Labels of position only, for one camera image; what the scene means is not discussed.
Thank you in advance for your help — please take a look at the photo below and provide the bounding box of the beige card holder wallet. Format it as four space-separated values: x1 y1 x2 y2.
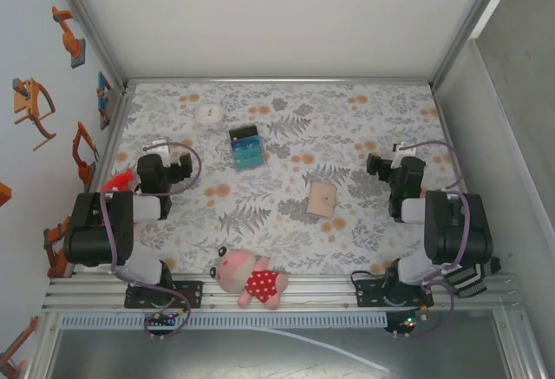
306 181 337 218

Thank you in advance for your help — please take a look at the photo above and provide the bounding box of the blue white print credit card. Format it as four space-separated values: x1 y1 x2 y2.
231 137 264 159

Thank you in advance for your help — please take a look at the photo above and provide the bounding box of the blue card box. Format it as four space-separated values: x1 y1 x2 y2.
228 125 267 173

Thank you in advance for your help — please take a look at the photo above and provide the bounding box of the black credit card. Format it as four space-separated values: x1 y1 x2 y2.
229 125 258 142

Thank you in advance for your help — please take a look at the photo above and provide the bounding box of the green teal credit card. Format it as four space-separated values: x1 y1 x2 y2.
235 155 266 171

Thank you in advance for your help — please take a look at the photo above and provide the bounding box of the red orange plush toy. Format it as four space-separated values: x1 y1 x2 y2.
100 168 142 193

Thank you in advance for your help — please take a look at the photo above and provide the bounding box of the small white square container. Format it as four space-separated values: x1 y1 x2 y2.
193 103 225 127

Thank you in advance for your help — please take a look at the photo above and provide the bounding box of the floral patterned table mat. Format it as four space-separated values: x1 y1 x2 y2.
84 82 478 277

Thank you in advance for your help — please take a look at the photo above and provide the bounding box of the black white striped knit sock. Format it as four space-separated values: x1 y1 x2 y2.
441 255 504 300

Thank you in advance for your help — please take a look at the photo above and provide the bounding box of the pink pig plush toy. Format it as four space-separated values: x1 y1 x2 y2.
209 245 291 311

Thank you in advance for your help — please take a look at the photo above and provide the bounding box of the thin white tube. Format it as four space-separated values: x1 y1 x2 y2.
242 325 391 374

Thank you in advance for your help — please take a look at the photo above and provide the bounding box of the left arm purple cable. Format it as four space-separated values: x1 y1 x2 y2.
99 142 203 341

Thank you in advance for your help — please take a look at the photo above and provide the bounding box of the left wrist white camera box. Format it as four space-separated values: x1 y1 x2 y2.
150 139 182 167

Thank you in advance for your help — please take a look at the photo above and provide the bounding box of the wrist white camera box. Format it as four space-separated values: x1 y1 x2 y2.
391 141 416 169
150 139 182 167

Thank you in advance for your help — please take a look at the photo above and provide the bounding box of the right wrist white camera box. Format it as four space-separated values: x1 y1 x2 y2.
391 141 416 169

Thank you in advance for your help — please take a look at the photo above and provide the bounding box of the narrow aluminium frame rail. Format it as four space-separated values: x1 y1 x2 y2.
69 86 136 276
123 75 436 88

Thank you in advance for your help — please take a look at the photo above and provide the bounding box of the blue orange machine wall sticker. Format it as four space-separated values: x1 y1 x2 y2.
95 70 116 131

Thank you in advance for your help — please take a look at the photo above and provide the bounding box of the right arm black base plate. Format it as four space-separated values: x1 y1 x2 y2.
355 278 434 309

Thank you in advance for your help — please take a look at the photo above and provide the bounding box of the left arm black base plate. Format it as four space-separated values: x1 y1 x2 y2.
124 280 205 310

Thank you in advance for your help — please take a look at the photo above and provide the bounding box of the wide aluminium frame rail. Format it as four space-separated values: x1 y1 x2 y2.
41 272 528 314

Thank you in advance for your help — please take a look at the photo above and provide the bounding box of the orange claw machine wall sticker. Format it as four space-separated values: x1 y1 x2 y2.
11 77 58 153

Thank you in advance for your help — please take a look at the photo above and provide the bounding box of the white slotted cable duct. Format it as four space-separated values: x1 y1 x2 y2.
59 312 389 330

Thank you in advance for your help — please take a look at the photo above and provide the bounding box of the aluminium frame post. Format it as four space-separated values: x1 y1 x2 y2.
428 0 528 92
46 0 131 94

